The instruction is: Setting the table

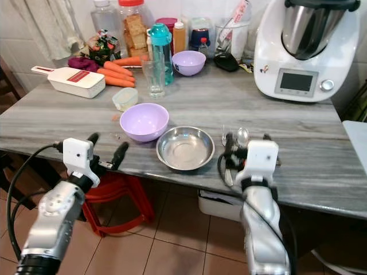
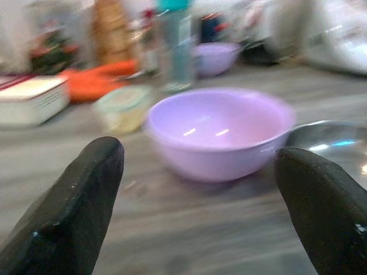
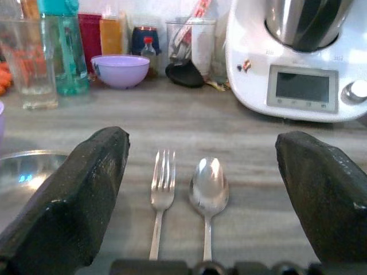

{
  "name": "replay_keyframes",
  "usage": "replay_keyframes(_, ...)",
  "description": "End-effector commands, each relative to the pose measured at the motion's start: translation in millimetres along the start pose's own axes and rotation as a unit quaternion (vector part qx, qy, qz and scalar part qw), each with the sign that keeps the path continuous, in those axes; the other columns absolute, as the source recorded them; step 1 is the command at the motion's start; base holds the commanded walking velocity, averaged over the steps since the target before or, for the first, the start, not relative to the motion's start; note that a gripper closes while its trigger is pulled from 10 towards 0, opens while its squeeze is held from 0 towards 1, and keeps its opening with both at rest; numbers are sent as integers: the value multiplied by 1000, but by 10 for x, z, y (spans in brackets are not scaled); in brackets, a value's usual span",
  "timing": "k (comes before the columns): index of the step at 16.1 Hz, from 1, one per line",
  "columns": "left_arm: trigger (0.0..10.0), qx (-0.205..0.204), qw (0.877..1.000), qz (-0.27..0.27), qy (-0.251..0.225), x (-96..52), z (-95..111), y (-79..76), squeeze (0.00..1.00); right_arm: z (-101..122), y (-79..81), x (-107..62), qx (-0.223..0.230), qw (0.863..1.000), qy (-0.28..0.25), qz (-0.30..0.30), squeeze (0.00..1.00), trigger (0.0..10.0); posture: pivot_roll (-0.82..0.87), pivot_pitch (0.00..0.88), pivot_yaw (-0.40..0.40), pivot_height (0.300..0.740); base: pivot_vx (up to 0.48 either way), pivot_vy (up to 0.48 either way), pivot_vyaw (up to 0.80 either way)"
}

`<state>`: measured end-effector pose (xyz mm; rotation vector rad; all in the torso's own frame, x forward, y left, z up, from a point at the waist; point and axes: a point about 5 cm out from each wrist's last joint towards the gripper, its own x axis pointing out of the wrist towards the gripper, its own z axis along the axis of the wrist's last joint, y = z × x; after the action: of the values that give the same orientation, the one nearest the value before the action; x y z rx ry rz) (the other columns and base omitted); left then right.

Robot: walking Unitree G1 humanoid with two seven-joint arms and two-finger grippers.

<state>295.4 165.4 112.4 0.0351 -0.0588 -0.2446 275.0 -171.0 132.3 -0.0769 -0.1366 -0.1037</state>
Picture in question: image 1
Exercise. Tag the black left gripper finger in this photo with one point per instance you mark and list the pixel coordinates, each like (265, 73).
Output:
(120, 153)
(93, 138)

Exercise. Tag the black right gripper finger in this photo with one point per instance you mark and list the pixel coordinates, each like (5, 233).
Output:
(229, 144)
(268, 137)

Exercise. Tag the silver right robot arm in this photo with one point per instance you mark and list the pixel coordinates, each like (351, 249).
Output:
(262, 229)

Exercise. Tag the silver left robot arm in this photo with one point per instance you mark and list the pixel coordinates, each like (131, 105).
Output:
(50, 220)

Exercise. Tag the silver fork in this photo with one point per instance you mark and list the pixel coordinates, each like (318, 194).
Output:
(225, 134)

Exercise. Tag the silver spoon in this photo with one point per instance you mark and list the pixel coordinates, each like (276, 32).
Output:
(242, 136)

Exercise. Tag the large purple plastic bowl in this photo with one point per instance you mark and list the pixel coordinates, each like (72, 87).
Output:
(144, 121)

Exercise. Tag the red plastic stool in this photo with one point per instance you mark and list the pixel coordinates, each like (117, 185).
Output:
(120, 200)

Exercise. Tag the stainless steel dish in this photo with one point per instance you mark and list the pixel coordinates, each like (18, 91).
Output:
(185, 149)

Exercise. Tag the white plastic bin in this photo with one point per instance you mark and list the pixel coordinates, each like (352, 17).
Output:
(218, 206)

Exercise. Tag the small clear lidded container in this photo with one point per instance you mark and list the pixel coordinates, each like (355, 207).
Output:
(125, 98)

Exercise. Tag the white mandoline slicer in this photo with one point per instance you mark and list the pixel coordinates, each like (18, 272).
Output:
(74, 81)

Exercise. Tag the orange carrot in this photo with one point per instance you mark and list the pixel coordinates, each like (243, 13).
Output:
(118, 68)
(120, 82)
(129, 60)
(114, 75)

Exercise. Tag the dark purple cloth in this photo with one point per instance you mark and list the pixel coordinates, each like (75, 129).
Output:
(82, 63)

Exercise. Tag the clear drinking glass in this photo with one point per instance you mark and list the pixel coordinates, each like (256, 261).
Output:
(153, 79)

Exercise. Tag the black glossy pouch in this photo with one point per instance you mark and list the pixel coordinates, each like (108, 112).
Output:
(226, 62)

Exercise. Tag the white kitchen food processor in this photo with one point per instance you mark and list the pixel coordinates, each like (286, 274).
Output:
(307, 63)

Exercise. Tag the dark wooden bench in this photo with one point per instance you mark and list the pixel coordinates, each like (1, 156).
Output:
(14, 169)

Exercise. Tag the white flat panel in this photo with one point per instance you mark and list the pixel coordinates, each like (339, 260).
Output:
(356, 143)

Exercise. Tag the small purple plastic bowl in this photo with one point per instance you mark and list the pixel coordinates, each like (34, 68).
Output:
(188, 63)

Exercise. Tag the colourful snack bag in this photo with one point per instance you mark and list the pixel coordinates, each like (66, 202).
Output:
(103, 47)

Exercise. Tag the dark wooden chair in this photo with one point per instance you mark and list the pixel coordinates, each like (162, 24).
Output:
(8, 86)

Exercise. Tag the clear plastic utensil tub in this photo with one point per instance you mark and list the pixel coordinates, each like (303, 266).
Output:
(232, 41)

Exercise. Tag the glass jar with blue contents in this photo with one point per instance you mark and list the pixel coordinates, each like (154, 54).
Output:
(200, 35)

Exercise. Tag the red lidded cracker jar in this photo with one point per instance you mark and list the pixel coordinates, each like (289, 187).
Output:
(135, 31)

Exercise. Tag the orange sauce bottle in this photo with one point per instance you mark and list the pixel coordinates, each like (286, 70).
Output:
(179, 36)

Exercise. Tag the hanging beige towel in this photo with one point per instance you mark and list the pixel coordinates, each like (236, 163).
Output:
(49, 26)

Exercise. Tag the teal water bottle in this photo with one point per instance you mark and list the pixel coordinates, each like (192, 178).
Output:
(160, 37)

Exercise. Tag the clear plastic bottle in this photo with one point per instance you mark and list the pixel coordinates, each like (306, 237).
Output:
(105, 17)

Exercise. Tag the red white packet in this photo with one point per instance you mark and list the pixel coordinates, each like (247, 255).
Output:
(235, 18)

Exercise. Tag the pink lidded container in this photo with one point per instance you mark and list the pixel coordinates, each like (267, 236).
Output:
(166, 21)

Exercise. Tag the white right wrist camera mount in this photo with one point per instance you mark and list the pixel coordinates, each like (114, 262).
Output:
(259, 157)

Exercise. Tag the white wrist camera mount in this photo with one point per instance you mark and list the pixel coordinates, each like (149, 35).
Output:
(259, 157)
(77, 154)

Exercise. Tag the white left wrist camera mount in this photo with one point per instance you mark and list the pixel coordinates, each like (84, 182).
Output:
(77, 154)

